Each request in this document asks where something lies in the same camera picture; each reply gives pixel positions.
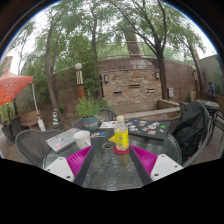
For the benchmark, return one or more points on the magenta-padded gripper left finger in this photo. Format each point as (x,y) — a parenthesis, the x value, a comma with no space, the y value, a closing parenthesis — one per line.
(60,168)

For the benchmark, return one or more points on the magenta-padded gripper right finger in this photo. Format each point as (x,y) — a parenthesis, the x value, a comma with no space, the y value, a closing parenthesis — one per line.
(165,166)

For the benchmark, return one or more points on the yellow-labelled clear drink bottle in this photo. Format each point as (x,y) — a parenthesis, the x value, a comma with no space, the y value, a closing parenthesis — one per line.
(122,138)

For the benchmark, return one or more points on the silver laptop with stickers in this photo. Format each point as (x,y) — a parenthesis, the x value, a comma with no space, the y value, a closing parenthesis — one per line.
(60,141)

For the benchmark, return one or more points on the white ceramic mug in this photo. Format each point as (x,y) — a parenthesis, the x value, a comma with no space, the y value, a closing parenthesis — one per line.
(81,140)

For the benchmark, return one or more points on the black laptop with stickers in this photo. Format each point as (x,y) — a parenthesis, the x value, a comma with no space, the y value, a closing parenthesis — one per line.
(150,128)

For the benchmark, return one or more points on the black jacket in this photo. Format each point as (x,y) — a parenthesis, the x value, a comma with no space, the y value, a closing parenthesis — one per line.
(191,130)

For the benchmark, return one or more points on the flat round red coaster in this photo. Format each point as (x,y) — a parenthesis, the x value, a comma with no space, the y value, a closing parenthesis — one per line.
(121,152)

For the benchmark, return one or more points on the yellow and blue striped cone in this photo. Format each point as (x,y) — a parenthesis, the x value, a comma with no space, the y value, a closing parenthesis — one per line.
(55,120)

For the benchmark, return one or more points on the small colourful card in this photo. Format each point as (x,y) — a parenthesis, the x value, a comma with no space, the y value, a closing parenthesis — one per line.
(99,134)

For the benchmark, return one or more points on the green plant in teal pot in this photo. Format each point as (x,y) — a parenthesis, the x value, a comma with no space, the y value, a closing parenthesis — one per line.
(89,121)

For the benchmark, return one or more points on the wooden bench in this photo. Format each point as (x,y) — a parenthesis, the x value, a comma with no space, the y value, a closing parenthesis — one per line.
(29,118)

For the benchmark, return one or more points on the yellow square card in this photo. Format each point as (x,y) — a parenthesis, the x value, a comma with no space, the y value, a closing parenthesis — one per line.
(111,138)

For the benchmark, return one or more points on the dark patio chairs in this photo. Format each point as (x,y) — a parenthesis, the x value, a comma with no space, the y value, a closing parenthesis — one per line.
(13,128)

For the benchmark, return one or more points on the white printed booklet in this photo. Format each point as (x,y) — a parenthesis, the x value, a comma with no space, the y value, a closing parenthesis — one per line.
(107,124)

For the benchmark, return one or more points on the person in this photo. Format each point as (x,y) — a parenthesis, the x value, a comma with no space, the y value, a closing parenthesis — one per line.
(212,90)

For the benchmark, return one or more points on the orange canopy tent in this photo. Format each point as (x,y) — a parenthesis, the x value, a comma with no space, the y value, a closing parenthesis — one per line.
(13,86)

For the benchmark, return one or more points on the grey wall utility box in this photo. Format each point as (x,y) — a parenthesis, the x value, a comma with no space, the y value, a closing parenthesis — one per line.
(170,92)

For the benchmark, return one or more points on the wooden lamp post with globe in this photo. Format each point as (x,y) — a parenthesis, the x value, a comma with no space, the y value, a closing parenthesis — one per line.
(80,90)

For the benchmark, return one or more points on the black wall lantern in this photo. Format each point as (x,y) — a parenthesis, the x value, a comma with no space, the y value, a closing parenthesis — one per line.
(106,78)
(157,75)

